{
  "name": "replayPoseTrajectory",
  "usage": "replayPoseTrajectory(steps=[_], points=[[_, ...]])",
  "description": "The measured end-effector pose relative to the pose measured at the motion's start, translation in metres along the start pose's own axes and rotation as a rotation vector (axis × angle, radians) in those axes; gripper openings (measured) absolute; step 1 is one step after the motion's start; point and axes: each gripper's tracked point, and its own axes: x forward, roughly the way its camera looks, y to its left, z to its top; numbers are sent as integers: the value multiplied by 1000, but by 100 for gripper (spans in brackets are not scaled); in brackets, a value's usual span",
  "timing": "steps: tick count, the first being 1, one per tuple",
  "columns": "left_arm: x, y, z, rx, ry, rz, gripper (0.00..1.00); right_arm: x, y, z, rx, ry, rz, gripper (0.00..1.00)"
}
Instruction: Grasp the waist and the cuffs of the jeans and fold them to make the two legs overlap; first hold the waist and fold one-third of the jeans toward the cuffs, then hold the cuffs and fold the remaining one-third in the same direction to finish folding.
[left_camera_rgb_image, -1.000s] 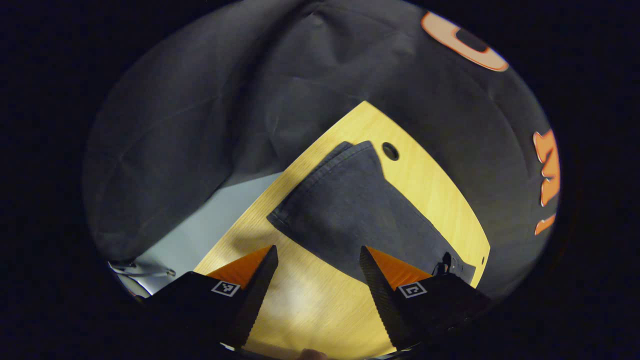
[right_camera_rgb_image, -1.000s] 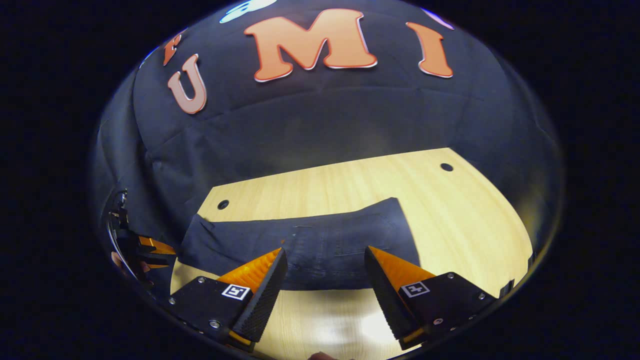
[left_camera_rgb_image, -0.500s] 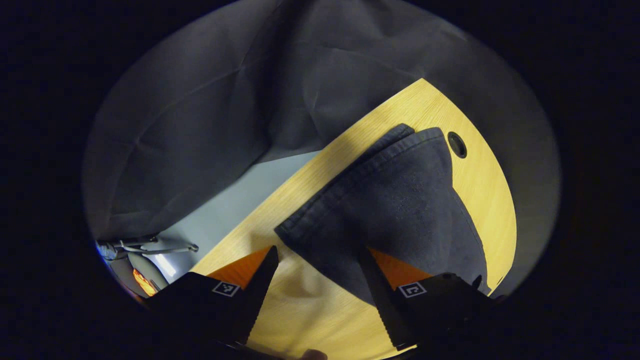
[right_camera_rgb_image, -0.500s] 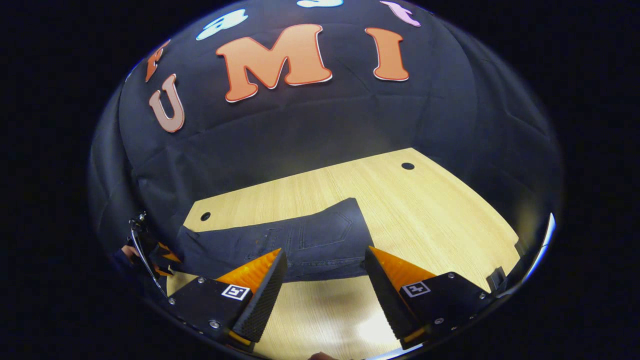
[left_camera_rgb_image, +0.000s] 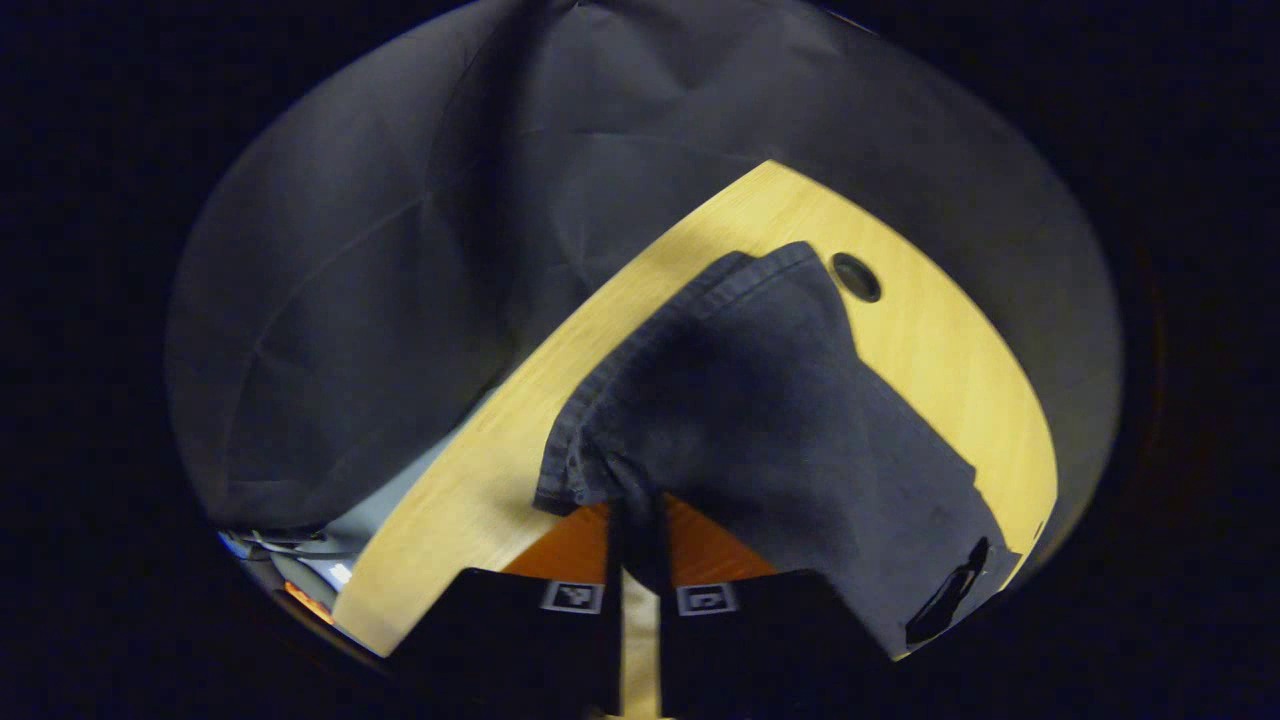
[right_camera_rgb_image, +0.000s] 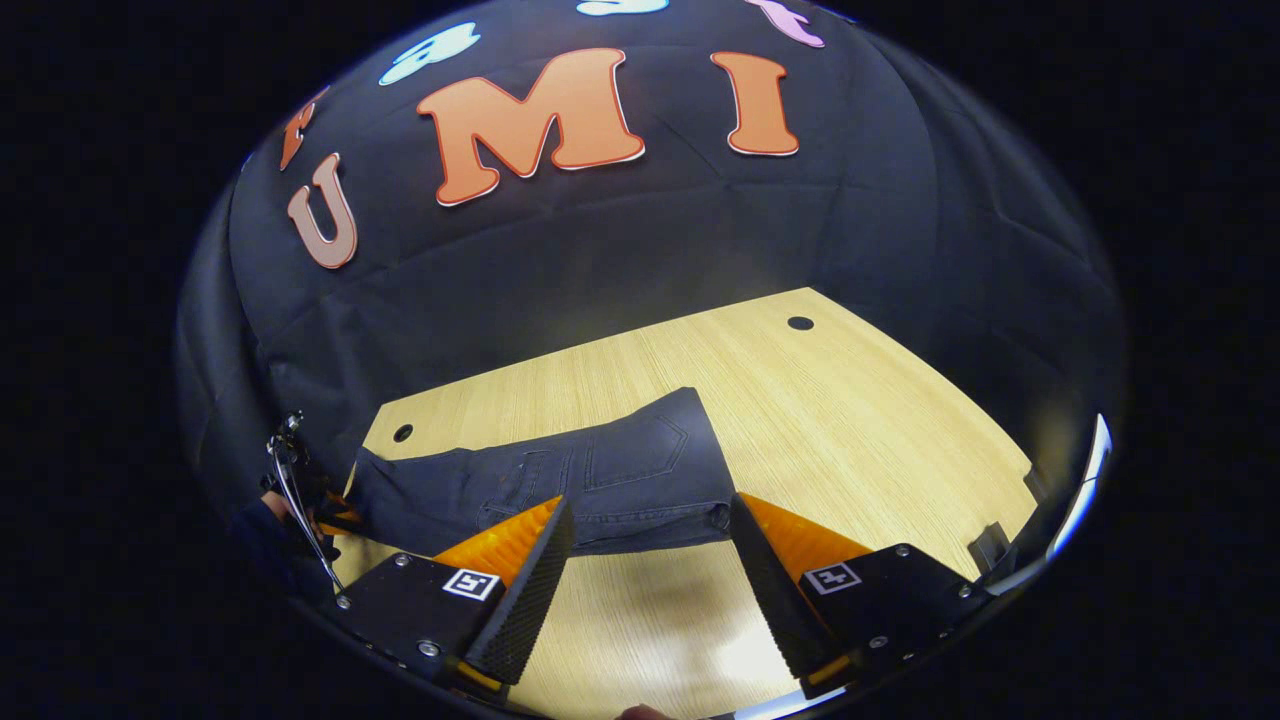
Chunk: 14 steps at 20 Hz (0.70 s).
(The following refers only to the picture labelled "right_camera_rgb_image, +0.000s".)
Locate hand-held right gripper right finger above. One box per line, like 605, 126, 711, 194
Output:
729, 492, 998, 701

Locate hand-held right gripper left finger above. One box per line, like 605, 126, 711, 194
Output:
333, 495, 577, 693

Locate dark grey jeans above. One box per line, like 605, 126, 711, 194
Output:
343, 387, 738, 557

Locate black backdrop cloth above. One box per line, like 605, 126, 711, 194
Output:
178, 0, 1129, 521

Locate small black bracket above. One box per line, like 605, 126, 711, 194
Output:
968, 522, 1013, 575

